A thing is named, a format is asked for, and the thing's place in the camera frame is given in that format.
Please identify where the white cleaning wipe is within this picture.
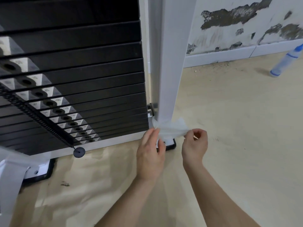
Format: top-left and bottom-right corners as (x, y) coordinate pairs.
(151, 117), (190, 140)

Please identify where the small white blue bottle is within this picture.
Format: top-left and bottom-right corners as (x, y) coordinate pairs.
(270, 44), (303, 78)

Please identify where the person's right hand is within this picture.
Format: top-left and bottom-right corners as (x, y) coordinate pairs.
(181, 129), (209, 169)

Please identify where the person's left hand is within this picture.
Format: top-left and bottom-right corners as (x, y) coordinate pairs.
(136, 128), (167, 183)

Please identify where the person's right forearm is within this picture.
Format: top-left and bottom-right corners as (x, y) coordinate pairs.
(183, 163), (261, 227)

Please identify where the person's left forearm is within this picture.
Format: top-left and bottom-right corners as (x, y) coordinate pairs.
(93, 177), (159, 227)

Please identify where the white gym machine frame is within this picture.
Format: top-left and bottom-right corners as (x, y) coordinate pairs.
(0, 0), (198, 227)

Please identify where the black weight stack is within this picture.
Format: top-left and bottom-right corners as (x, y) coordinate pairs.
(0, 0), (150, 156)

